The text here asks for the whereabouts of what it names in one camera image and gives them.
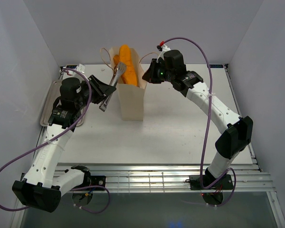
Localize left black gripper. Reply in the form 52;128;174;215
76;75;117;110

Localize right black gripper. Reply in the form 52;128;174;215
142;59;174;84

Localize striped baguette bread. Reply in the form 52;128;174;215
119;44;138;86

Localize beige paper bag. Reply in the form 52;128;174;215
107;46;147;121

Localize metal tongs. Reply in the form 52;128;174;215
99;62;127;112

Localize long orange bread loaf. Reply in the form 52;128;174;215
113;55;120;72

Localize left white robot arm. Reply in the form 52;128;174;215
12;75;116;212

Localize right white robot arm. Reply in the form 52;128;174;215
142;49;253;189

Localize metal tray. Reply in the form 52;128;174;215
39;79;86;127

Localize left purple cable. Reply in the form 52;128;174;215
0;68;93;212

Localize purple cable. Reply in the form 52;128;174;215
0;68;93;212
166;37;214;190

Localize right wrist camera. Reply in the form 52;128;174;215
157;41;171;62

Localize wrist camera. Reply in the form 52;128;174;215
62;64;85;76
157;41;171;62

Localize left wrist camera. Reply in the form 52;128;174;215
62;64;85;76

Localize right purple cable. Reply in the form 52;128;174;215
166;37;214;190

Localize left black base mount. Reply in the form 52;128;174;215
88;175;106;192

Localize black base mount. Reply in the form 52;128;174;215
185;172;234;190
88;175;106;192

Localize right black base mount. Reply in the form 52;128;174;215
185;172;234;190

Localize aluminium frame rail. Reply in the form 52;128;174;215
19;163;276;194

